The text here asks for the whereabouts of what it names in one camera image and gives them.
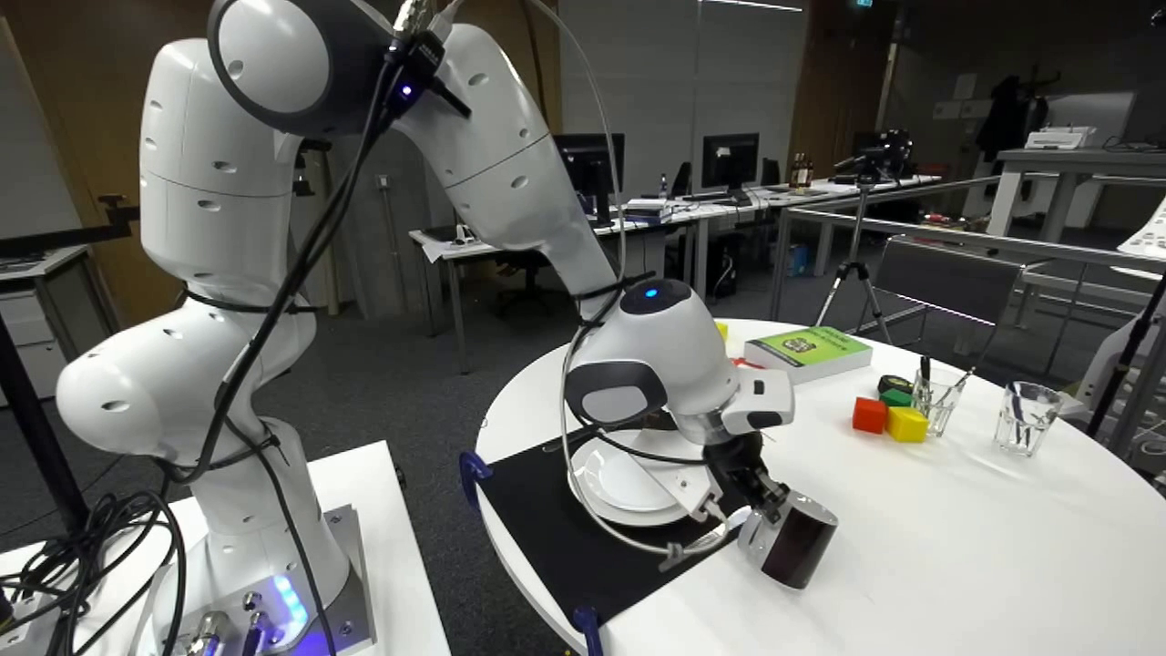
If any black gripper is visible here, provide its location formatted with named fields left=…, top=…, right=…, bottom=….
left=698, top=427, right=799, bottom=537

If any black cup with white handle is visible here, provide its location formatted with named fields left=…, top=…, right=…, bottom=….
left=737, top=490, right=842, bottom=594

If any small white plate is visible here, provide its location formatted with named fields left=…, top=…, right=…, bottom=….
left=576, top=435, right=705, bottom=519

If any large cream dinner plate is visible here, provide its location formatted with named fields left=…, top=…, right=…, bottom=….
left=563, top=432, right=720, bottom=534

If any metal knife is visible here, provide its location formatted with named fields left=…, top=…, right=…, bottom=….
left=655, top=506, right=754, bottom=577

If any red cube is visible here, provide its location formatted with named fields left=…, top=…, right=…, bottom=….
left=847, top=394, right=893, bottom=439

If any green book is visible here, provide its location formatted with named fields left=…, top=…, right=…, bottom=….
left=739, top=323, right=873, bottom=389

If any clear glass with pens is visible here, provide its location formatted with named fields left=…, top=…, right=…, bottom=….
left=917, top=355, right=976, bottom=440

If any blue tape strip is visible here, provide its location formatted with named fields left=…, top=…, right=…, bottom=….
left=455, top=450, right=490, bottom=503
left=572, top=608, right=607, bottom=656

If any black placemat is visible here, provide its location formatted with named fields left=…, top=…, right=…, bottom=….
left=477, top=427, right=747, bottom=632

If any grey panel chair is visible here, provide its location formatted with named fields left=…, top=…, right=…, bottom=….
left=868, top=232, right=1028, bottom=368

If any black computer monitor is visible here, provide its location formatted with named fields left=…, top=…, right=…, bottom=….
left=552, top=127, right=631, bottom=229
left=698, top=127, right=765, bottom=198

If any white robot mounting table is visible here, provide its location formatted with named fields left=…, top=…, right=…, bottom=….
left=0, top=439, right=455, bottom=656

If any black stand pole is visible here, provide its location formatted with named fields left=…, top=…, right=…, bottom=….
left=1085, top=275, right=1166, bottom=440

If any white drawer cabinet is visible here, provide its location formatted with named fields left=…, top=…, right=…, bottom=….
left=0, top=248, right=123, bottom=404

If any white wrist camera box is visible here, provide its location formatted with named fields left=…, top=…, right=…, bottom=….
left=720, top=364, right=802, bottom=439

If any aluminium frame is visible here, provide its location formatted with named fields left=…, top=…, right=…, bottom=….
left=770, top=174, right=1166, bottom=322

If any camera tripod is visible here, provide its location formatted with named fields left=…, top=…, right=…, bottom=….
left=810, top=178, right=904, bottom=342

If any small black camera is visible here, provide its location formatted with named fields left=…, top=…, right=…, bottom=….
left=833, top=124, right=921, bottom=186

